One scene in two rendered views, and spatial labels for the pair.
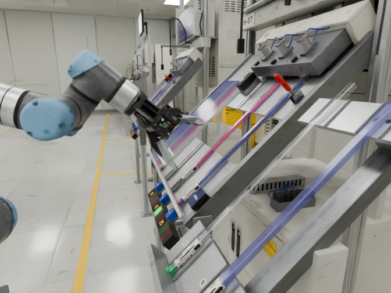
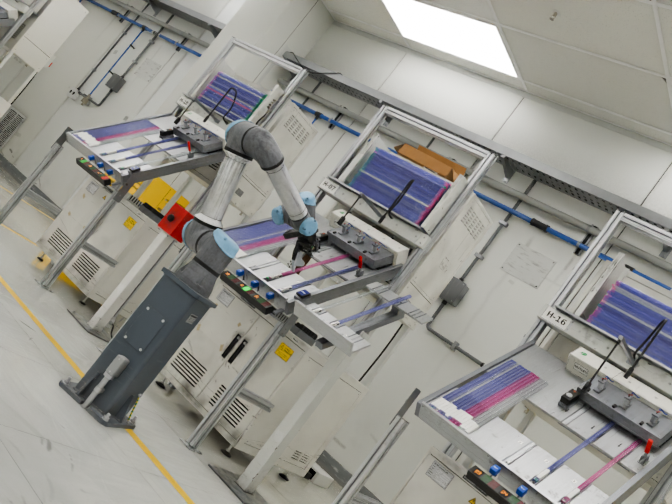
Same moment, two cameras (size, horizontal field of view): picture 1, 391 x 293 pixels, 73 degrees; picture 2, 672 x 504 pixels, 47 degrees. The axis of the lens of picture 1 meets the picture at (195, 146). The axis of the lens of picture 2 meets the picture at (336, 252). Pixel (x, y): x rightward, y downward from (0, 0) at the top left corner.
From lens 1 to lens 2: 2.81 m
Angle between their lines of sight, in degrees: 40
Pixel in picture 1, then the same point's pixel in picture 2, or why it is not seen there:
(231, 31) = not seen: hidden behind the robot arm
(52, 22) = not seen: outside the picture
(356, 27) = (398, 258)
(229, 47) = not seen: hidden behind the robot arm
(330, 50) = (383, 260)
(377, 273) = (321, 408)
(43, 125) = (310, 229)
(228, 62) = (251, 175)
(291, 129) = (351, 287)
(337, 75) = (380, 275)
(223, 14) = (280, 127)
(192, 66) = (220, 154)
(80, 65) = (311, 202)
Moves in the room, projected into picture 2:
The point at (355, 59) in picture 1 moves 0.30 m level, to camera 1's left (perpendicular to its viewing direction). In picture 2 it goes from (390, 272) to (352, 238)
